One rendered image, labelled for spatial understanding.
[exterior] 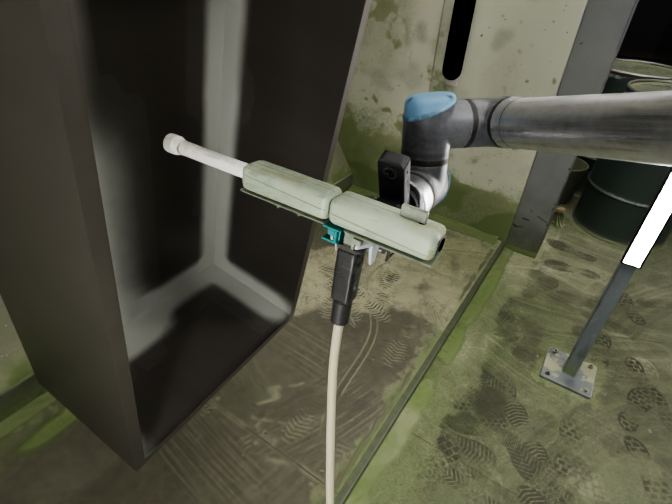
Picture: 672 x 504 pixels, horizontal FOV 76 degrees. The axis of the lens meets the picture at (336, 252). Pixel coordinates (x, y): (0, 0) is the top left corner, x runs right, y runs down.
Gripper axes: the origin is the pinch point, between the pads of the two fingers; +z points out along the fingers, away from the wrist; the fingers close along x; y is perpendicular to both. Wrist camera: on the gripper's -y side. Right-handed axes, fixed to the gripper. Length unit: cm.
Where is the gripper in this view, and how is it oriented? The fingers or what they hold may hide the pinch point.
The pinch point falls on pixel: (349, 234)
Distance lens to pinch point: 59.2
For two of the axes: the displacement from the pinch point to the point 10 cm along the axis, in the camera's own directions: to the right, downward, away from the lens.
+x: -8.6, -3.6, 3.6
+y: -1.4, 8.5, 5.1
